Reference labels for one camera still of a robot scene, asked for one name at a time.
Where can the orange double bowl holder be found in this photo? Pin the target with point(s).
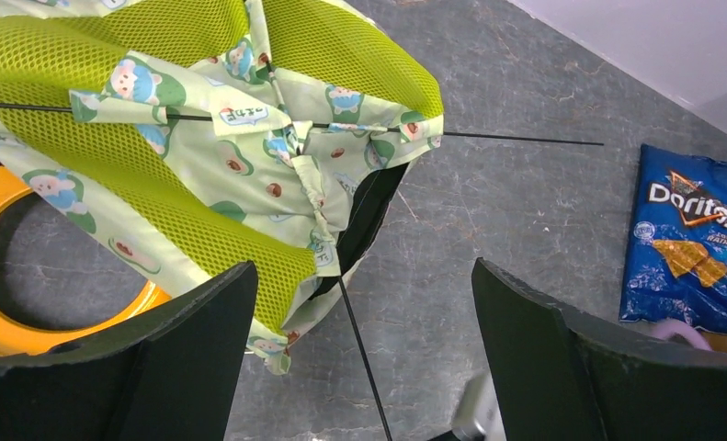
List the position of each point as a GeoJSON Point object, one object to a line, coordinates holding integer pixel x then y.
{"type": "Point", "coordinates": [19, 338]}

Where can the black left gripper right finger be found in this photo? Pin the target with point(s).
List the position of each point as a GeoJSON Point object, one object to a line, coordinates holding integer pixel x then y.
{"type": "Point", "coordinates": [560, 373]}

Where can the green avocado-print pet tent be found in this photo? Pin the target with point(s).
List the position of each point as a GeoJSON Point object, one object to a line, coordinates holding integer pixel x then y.
{"type": "Point", "coordinates": [189, 136]}

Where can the blue Doritos chip bag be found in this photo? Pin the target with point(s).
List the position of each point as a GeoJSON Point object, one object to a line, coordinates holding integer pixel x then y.
{"type": "Point", "coordinates": [676, 256]}

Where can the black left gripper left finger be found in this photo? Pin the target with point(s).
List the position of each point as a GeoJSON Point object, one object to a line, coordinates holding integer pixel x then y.
{"type": "Point", "coordinates": [169, 373]}

